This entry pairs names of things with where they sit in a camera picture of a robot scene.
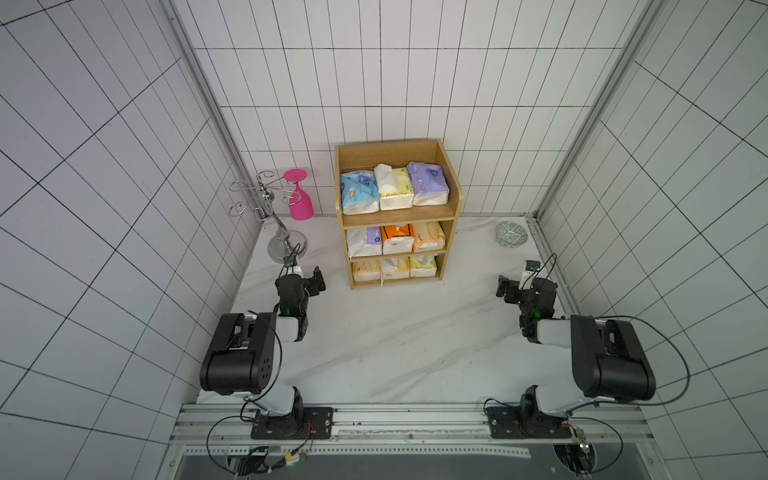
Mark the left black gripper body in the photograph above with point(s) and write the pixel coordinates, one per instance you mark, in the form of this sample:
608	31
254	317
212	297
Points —
309	282

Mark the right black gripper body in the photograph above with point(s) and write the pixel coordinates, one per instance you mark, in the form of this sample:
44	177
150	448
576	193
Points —
510	289

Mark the pale orange tissue pack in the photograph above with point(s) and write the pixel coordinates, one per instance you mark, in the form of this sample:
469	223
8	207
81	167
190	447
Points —
428	236

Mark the blue tissue pack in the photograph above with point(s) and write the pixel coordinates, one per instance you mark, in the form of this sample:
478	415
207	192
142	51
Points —
359	193

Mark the yellow floral tissue pack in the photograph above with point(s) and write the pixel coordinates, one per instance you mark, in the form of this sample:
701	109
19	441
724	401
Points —
394	187

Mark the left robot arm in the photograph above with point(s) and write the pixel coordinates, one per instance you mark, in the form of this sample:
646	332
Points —
245	359

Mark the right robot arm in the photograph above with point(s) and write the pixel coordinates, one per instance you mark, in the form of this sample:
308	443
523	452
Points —
607	363

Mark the bottom left beige tissue pack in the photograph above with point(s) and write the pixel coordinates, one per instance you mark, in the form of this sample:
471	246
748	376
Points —
364	271

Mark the beige tissue pack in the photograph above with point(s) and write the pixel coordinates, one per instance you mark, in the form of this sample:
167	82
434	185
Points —
364	271
394	268

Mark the white purple tissue pack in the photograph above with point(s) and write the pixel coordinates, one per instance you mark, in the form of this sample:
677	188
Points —
364	242

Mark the bottom middle beige tissue pack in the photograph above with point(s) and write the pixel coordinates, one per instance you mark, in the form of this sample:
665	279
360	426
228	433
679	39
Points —
394	268

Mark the bottom right yellow tissue pack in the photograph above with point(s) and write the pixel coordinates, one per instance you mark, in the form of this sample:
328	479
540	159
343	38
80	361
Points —
422	266

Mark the wooden three-tier shelf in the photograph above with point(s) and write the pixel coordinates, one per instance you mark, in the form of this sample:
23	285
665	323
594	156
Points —
365	156

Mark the silver glass holder stand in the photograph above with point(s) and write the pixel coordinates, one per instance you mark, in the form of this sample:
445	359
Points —
260	203

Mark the green patterned small dish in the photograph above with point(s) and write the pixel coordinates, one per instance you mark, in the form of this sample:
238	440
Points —
511	234

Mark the pink wine glass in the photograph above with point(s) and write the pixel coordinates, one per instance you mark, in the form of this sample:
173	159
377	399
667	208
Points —
300	203

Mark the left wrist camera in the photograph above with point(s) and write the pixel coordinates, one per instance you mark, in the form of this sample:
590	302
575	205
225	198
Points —
291	265

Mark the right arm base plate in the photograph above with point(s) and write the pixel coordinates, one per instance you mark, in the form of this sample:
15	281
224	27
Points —
510	423

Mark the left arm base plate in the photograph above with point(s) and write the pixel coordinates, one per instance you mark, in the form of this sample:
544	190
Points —
305	423

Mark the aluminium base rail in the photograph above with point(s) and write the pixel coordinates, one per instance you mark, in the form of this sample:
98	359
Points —
438	428

